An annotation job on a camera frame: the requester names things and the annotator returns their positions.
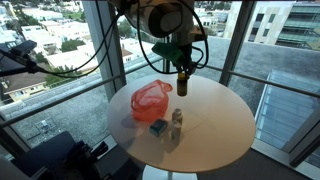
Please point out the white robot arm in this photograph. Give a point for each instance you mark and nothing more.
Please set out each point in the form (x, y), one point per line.
(163, 16)

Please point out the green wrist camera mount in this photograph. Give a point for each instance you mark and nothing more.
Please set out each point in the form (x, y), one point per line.
(166, 50)

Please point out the teal small box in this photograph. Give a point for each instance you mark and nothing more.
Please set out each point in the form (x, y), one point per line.
(158, 127)

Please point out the white bottle blue label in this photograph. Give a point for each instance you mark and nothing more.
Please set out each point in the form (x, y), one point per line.
(175, 132)

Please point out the red plastic bag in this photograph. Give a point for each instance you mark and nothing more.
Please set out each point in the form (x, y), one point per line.
(150, 100)

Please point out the metal window railing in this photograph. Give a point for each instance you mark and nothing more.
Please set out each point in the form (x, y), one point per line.
(66, 97)

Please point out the black camera on stand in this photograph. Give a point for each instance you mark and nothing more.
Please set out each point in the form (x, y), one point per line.
(21, 50)

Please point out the dark bottle yellow label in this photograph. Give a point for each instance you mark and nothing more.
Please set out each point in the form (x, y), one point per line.
(182, 86)

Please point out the black equipment left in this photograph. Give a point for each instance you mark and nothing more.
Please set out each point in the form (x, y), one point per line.
(56, 156)

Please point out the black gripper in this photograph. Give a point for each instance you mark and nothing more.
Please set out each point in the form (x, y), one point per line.
(185, 56)

